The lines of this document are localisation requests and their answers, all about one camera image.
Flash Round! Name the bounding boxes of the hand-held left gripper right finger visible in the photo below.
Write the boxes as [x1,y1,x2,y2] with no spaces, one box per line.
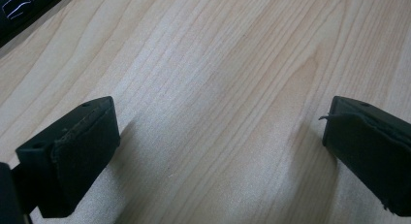
[319,95,411,218]

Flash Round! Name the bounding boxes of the black glove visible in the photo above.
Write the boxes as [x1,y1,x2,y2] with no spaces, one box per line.
[0,0,74,48]

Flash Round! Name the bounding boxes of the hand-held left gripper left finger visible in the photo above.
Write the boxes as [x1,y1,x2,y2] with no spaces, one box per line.
[11,95,121,219]

